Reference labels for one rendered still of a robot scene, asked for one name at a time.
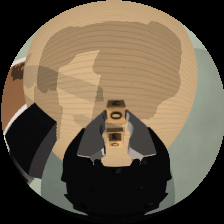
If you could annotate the tan wooden cube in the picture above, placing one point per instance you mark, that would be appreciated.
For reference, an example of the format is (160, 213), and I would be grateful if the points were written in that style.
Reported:
(114, 140)
(116, 110)

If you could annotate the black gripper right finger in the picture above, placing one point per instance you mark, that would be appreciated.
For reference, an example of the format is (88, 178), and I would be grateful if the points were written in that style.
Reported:
(145, 145)

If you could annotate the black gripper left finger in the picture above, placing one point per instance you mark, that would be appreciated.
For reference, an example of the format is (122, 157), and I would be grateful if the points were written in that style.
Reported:
(87, 146)

